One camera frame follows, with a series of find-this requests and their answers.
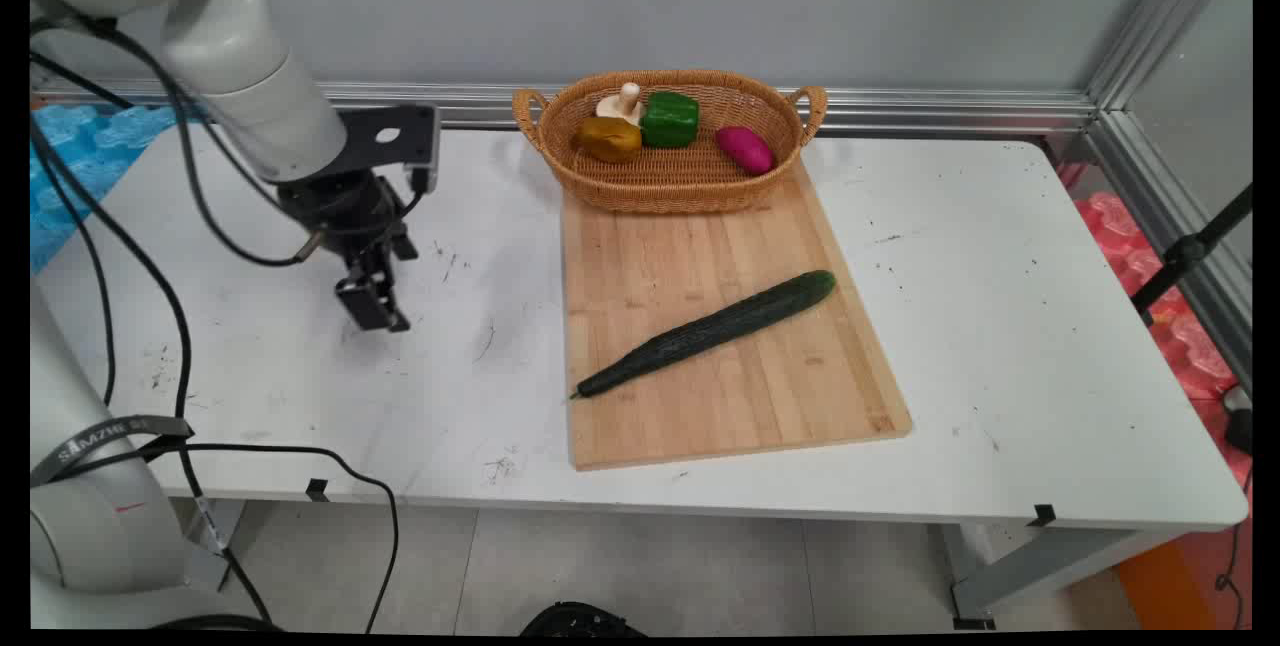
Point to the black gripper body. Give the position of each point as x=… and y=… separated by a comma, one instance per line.
x=345, y=211

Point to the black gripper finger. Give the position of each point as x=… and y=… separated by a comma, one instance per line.
x=362, y=304
x=392, y=306

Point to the yellow-brown toy potato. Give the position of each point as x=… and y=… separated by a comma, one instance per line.
x=609, y=139

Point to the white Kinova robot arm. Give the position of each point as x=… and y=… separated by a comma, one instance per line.
x=250, y=66

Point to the black table edge clip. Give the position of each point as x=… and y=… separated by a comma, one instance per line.
x=317, y=490
x=1043, y=515

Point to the blue foam mat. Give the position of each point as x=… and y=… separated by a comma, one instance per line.
x=70, y=176

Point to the grey metal table leg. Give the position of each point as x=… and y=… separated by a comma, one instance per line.
x=1040, y=566
x=212, y=541

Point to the beige toy mushroom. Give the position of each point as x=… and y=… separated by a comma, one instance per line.
x=625, y=106

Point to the woven wicker basket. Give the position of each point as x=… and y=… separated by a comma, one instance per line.
x=680, y=181

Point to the long dark green cucumber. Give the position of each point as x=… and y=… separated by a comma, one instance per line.
x=715, y=329

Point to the bamboo cutting board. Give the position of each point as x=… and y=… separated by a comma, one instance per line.
x=720, y=366

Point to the green bell pepper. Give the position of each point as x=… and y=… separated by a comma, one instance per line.
x=670, y=120

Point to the black object on floor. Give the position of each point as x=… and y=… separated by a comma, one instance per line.
x=580, y=619

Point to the magenta toy sweet potato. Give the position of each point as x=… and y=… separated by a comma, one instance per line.
x=744, y=149

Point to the black tripod pole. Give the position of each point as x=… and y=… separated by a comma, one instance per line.
x=1185, y=252

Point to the red foam mat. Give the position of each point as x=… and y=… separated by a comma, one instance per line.
x=1190, y=346

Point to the orange floor panel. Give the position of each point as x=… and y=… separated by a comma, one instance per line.
x=1165, y=591

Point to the small black device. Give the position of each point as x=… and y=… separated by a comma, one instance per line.
x=1240, y=426

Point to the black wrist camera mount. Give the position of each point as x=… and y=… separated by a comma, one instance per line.
x=385, y=141

